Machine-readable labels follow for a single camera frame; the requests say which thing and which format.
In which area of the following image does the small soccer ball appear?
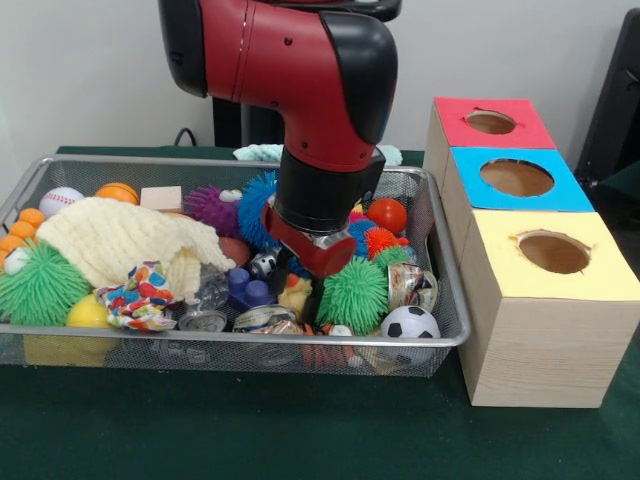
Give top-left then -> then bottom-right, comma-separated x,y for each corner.
381,305 -> 441,341

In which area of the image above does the mint green cloth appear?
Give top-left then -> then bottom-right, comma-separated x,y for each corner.
233,143 -> 403,167

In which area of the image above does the dark green tablecloth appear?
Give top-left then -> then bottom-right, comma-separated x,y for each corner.
0,145 -> 640,480

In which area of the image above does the cream waffle cloth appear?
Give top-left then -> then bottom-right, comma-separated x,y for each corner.
37,197 -> 236,298

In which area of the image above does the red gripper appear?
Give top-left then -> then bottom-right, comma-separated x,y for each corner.
262,205 -> 357,327

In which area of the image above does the yellow plush toy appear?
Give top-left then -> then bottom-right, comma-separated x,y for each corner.
277,275 -> 313,321

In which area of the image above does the black chair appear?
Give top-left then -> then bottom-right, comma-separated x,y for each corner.
575,10 -> 640,201

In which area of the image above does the clear mesh bin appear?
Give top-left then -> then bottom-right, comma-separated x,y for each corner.
0,155 -> 471,378

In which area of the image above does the wooden box with three holes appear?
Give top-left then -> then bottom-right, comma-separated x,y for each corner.
423,97 -> 640,409

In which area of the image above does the purple spiky ball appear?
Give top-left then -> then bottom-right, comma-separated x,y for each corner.
183,186 -> 241,238

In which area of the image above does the blue spiky ball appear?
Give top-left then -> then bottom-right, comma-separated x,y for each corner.
237,172 -> 281,251

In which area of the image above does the white baseball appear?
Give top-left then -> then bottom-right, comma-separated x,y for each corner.
40,187 -> 86,218

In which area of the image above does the red ball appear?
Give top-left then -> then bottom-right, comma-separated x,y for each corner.
367,198 -> 409,235

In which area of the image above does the small orange basketball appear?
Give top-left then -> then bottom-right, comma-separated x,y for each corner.
95,182 -> 139,205

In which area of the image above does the green spiky ball with face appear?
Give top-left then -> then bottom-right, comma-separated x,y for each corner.
317,258 -> 389,336

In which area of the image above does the multicoloured patterned cloth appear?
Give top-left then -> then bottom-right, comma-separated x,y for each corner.
97,262 -> 179,331

